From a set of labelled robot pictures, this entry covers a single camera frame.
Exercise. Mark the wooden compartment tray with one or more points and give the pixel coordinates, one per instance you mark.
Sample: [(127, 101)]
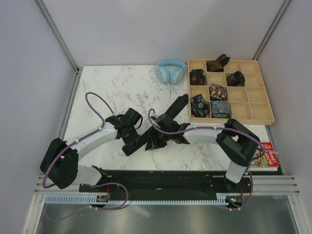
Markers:
[(249, 101)]

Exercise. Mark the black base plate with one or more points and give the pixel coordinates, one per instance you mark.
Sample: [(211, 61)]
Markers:
[(167, 184)]

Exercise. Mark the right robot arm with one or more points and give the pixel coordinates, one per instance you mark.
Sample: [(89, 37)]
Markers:
[(236, 141)]

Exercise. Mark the blue hexagon rolled tie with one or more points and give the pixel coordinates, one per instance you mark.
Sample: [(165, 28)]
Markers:
[(199, 106)]

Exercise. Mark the dark glossy rolled tie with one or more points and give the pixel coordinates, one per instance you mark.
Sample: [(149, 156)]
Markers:
[(235, 79)]

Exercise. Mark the light blue headphones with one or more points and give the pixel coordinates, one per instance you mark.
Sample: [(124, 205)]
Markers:
[(171, 71)]

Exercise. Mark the grey blue rolled tie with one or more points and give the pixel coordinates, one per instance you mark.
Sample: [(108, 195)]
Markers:
[(221, 109)]

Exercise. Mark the colourful patchwork rolled tie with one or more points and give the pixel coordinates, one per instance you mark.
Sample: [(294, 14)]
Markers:
[(217, 92)]

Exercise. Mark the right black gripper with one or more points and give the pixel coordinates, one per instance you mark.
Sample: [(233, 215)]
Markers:
[(153, 142)]

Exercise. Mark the aluminium rail frame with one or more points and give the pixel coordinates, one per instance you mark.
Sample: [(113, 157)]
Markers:
[(262, 184)]

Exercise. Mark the brown rolled tie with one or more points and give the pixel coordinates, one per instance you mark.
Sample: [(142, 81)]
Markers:
[(218, 64)]

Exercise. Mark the black orange-dotted rolled tie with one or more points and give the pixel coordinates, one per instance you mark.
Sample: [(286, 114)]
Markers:
[(197, 77)]

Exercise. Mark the red children's book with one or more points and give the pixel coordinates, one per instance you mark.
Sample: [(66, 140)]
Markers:
[(268, 162)]

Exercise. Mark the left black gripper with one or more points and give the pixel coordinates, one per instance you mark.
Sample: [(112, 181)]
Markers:
[(132, 139)]

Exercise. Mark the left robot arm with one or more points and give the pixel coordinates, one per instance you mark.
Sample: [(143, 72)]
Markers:
[(60, 163)]

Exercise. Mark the white slotted cable duct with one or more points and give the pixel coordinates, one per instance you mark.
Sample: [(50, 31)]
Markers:
[(113, 200)]

